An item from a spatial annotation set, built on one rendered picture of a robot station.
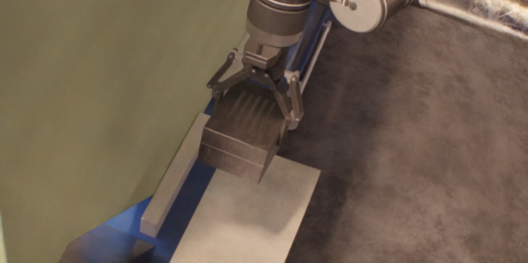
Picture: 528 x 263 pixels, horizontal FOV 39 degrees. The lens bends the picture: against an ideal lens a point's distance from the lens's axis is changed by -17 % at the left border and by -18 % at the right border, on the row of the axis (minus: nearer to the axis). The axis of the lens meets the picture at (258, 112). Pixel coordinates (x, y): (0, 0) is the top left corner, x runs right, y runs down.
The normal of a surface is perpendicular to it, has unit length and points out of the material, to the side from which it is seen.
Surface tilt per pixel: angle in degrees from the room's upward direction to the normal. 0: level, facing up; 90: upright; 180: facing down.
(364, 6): 90
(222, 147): 90
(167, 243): 0
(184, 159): 0
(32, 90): 90
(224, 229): 0
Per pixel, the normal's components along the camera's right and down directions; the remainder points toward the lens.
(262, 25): -0.53, 0.44
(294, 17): 0.47, 0.62
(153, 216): 0.20, -0.77
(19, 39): 0.94, 0.33
